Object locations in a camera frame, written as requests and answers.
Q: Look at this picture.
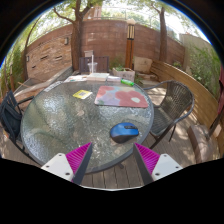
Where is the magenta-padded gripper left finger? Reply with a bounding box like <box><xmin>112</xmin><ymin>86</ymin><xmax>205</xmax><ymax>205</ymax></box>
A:
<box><xmin>40</xmin><ymin>142</ymin><xmax>94</xmax><ymax>186</ymax></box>

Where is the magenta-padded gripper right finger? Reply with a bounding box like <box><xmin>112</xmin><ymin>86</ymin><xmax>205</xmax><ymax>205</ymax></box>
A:
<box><xmin>132</xmin><ymin>142</ymin><xmax>184</xmax><ymax>186</ymax></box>

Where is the blue and black computer mouse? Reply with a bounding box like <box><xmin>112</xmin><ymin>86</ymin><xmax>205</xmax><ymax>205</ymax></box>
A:
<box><xmin>109</xmin><ymin>121</ymin><xmax>140</xmax><ymax>144</ymax></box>

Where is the floral pink mouse pad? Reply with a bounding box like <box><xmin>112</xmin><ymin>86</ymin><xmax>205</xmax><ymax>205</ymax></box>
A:
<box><xmin>94</xmin><ymin>85</ymin><xmax>149</xmax><ymax>109</ymax></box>

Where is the dark wicker armchair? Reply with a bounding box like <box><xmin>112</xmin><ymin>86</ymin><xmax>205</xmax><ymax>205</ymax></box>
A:
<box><xmin>143</xmin><ymin>79</ymin><xmax>196</xmax><ymax>149</ymax></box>

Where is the black metal chair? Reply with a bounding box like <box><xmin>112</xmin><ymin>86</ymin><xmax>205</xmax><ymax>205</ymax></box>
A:
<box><xmin>0</xmin><ymin>89</ymin><xmax>34</xmax><ymax>153</ymax></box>

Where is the yellow square card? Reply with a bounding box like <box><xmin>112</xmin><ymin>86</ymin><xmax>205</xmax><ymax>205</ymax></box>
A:
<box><xmin>72</xmin><ymin>89</ymin><xmax>93</xmax><ymax>100</ymax></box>

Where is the long curved wooden bench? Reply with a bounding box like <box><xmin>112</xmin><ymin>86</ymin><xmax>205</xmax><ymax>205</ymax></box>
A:
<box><xmin>149</xmin><ymin>60</ymin><xmax>224</xmax><ymax>158</ymax></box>

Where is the white printed strip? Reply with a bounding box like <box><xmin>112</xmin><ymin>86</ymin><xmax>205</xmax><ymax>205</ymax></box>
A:
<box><xmin>43</xmin><ymin>80</ymin><xmax>64</xmax><ymax>93</ymax></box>

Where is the colourful printed magazine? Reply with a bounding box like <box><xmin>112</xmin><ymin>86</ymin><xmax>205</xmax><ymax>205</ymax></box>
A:
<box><xmin>63</xmin><ymin>74</ymin><xmax>88</xmax><ymax>84</ymax></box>

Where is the green wipes packet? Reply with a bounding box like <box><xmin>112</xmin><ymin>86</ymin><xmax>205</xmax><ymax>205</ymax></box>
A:
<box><xmin>120</xmin><ymin>78</ymin><xmax>136</xmax><ymax>87</ymax></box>

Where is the stone planter box with plants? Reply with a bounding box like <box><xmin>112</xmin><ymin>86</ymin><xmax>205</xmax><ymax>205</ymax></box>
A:
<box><xmin>111</xmin><ymin>66</ymin><xmax>136</xmax><ymax>83</ymax></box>

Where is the thin white booklet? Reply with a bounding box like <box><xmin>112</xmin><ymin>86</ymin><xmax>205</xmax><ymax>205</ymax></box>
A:
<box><xmin>106</xmin><ymin>75</ymin><xmax>122</xmax><ymax>83</ymax></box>

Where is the beige stone block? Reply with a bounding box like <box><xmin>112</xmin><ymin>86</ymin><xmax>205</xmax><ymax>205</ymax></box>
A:
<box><xmin>133</xmin><ymin>55</ymin><xmax>154</xmax><ymax>74</ymax></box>

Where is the clear plastic cup with straw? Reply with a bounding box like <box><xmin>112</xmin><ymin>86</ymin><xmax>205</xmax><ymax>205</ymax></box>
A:
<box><xmin>87</xmin><ymin>49</ymin><xmax>99</xmax><ymax>74</ymax></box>

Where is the forked tree trunk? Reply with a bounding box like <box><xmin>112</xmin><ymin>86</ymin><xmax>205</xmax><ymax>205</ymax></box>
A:
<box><xmin>53</xmin><ymin>0</ymin><xmax>104</xmax><ymax>71</ymax></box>

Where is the slim tree trunk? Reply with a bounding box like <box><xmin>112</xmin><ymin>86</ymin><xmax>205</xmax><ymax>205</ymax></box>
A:
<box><xmin>146</xmin><ymin>0</ymin><xmax>171</xmax><ymax>63</ymax></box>

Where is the wooden garden lamp post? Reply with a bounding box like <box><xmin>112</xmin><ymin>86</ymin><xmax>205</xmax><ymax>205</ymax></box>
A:
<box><xmin>124</xmin><ymin>18</ymin><xmax>137</xmax><ymax>70</ymax></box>

